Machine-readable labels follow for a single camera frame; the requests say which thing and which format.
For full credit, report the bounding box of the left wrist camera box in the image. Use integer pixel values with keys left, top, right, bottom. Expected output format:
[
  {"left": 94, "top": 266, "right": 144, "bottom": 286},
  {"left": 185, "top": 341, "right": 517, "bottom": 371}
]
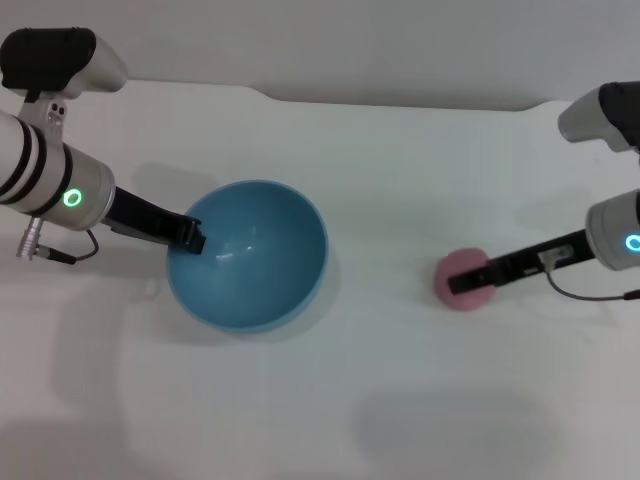
[{"left": 0, "top": 28, "right": 129, "bottom": 104}]

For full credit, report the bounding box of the gripper cable with plug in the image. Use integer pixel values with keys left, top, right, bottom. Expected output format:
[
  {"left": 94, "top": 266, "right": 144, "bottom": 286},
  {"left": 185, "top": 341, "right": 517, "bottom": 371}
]
[
  {"left": 17, "top": 214, "right": 99, "bottom": 264},
  {"left": 543, "top": 253, "right": 640, "bottom": 302}
]

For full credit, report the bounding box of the blue ceramic bowl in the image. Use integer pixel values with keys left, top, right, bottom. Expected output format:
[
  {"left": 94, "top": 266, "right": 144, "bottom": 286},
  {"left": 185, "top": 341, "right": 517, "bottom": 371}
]
[{"left": 165, "top": 179, "right": 329, "bottom": 337}]

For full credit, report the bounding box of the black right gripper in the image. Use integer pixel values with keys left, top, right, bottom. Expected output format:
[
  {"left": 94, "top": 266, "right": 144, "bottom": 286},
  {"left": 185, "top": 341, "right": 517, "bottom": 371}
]
[{"left": 448, "top": 228, "right": 596, "bottom": 296}]

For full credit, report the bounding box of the right gripper cable with plug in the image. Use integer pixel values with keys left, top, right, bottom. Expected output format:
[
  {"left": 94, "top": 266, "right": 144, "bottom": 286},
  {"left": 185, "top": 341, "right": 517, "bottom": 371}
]
[{"left": 543, "top": 253, "right": 640, "bottom": 302}]

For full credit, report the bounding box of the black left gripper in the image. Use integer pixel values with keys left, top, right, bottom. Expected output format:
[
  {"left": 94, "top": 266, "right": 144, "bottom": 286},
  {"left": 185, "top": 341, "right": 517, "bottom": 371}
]
[{"left": 102, "top": 185, "right": 207, "bottom": 255}]

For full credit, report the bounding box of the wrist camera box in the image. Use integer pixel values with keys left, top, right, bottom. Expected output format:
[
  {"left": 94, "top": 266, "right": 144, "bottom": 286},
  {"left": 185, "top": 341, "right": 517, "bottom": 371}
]
[
  {"left": 557, "top": 81, "right": 640, "bottom": 154},
  {"left": 0, "top": 28, "right": 129, "bottom": 104}
]

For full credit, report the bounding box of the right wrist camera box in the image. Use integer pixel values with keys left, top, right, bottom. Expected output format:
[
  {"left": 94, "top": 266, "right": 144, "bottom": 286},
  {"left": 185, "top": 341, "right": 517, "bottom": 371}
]
[{"left": 557, "top": 81, "right": 640, "bottom": 154}]

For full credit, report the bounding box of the left gripper cable with plug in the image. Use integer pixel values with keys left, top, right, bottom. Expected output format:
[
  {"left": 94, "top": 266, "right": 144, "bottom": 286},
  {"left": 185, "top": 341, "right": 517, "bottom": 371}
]
[{"left": 17, "top": 214, "right": 99, "bottom": 264}]

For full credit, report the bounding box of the pink peach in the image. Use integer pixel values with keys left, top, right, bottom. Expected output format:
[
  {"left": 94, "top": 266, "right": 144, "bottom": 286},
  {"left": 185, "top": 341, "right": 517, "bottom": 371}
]
[{"left": 433, "top": 246, "right": 497, "bottom": 313}]

